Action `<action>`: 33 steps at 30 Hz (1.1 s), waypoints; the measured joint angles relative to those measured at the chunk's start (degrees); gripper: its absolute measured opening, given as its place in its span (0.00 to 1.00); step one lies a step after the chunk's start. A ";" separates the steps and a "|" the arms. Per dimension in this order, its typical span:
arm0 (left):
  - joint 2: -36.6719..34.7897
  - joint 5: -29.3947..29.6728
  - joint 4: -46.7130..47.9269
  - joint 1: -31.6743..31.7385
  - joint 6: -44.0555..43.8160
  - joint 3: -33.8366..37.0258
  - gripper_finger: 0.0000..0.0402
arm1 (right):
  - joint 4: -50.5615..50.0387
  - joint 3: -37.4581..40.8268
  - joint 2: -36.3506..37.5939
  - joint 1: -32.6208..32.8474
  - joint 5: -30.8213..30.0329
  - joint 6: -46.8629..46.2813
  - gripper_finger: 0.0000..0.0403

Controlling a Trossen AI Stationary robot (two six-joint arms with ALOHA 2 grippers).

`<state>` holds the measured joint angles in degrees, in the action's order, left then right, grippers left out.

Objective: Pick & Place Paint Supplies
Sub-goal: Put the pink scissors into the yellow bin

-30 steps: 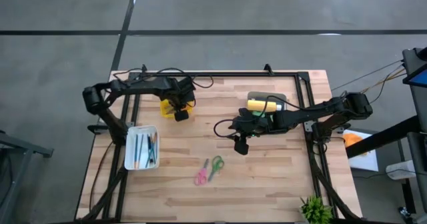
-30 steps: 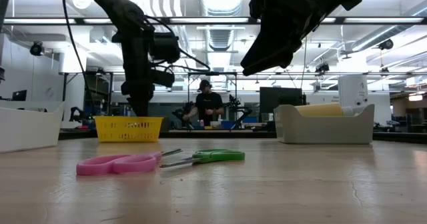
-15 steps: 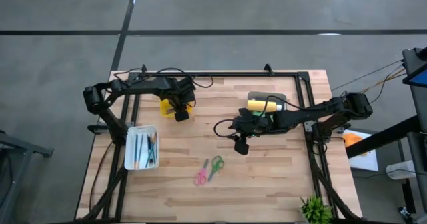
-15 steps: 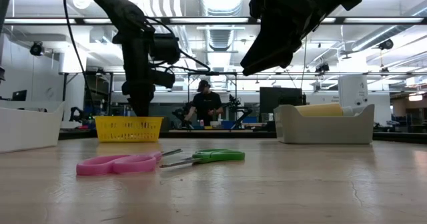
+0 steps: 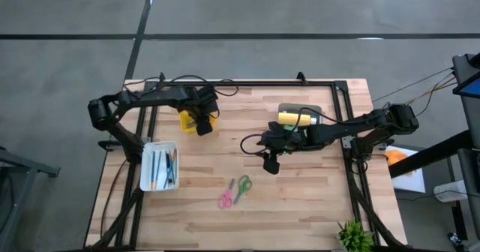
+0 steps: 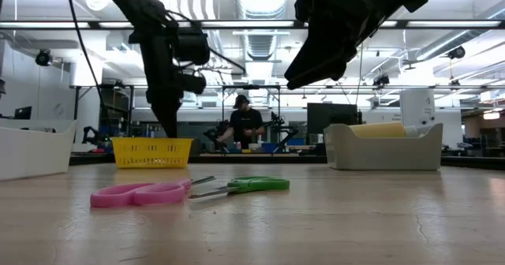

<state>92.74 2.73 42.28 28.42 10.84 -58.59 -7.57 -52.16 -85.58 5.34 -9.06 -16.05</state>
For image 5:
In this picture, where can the green plant in white pot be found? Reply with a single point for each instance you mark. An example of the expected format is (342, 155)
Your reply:
(354, 239)

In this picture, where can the black table clamp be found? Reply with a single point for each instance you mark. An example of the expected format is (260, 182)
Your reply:
(162, 77)
(300, 77)

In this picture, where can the black diagonal beam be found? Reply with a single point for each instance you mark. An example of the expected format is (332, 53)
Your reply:
(431, 154)

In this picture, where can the orange object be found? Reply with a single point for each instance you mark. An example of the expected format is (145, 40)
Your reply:
(397, 157)

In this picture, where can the dark grey equipment stand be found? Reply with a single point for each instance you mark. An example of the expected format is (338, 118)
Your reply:
(465, 64)

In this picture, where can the white plastic bin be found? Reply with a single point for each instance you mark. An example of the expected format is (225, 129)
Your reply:
(148, 169)

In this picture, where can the grey metal stand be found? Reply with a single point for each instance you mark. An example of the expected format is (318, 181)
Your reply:
(22, 162)

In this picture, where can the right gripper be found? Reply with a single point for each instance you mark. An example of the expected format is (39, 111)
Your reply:
(285, 139)

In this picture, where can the grey plastic bin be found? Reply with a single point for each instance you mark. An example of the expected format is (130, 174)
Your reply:
(300, 106)

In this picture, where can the yellow plastic mesh basket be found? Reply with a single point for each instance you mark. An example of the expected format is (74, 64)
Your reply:
(184, 120)

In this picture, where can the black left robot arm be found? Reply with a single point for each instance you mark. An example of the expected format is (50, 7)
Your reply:
(150, 98)

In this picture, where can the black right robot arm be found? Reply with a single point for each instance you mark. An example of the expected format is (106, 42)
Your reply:
(356, 126)

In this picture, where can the thin black paintbrush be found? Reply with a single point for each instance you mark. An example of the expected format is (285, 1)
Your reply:
(165, 165)

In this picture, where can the blue lit screen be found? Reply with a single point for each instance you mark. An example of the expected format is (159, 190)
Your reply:
(473, 90)

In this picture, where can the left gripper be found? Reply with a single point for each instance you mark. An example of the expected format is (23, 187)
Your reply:
(204, 105)

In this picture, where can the grey metal bracket plate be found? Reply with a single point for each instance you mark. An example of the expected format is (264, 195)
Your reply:
(347, 142)

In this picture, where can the white power adapter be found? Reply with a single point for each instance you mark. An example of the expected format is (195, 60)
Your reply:
(450, 192)

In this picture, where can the white paper sheet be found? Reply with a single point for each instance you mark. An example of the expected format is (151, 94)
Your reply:
(412, 180)

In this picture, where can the yellow paint bottle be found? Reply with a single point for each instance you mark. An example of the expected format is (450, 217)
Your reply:
(292, 119)

